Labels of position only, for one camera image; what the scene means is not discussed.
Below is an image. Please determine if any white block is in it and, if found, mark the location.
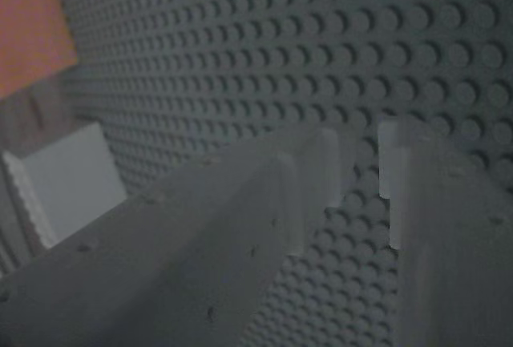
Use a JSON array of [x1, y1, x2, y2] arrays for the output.
[[0, 121, 128, 250]]

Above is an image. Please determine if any grey studded baseplate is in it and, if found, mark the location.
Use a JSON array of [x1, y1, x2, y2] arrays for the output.
[[51, 0, 513, 347]]

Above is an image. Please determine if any orange block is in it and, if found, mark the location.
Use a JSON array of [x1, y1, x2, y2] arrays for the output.
[[0, 0, 78, 99]]

